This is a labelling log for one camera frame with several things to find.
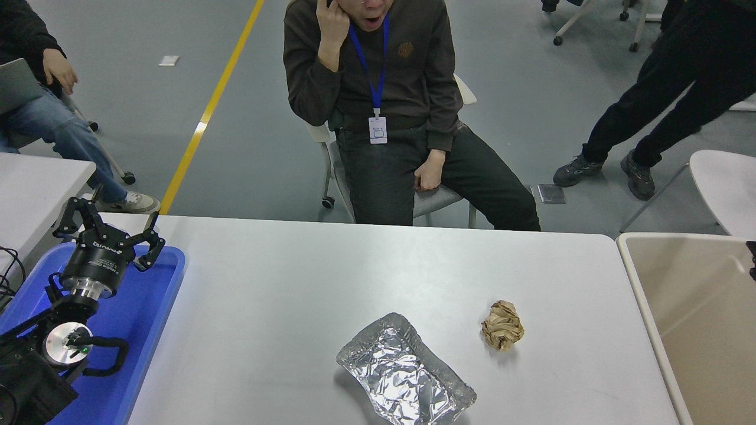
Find grey office chair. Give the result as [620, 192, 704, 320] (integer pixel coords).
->
[307, 74, 479, 230]

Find black cables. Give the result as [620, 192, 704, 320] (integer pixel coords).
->
[0, 245, 27, 310]

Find blue lanyard with badge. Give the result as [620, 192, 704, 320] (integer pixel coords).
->
[348, 15, 390, 145]

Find person's hand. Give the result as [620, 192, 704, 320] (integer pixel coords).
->
[43, 48, 79, 95]

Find large pale bin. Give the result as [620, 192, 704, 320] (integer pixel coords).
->
[616, 232, 756, 425]

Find person's left hand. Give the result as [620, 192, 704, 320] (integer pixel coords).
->
[413, 149, 447, 192]

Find white side table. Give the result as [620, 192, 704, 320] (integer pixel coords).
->
[0, 152, 97, 284]

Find grey laptop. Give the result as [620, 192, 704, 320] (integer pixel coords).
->
[0, 58, 45, 116]

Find tan paper ball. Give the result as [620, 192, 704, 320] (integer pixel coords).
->
[481, 300, 525, 352]

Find blue plastic tray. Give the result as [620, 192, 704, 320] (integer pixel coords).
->
[0, 241, 187, 425]

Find foil tray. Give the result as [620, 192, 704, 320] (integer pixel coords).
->
[337, 312, 478, 425]

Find person's right hand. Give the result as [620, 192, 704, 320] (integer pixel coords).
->
[316, 0, 350, 71]

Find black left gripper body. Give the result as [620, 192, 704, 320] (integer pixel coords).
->
[61, 229, 138, 292]

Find white moulded chair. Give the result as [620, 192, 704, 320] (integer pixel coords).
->
[619, 150, 756, 243]

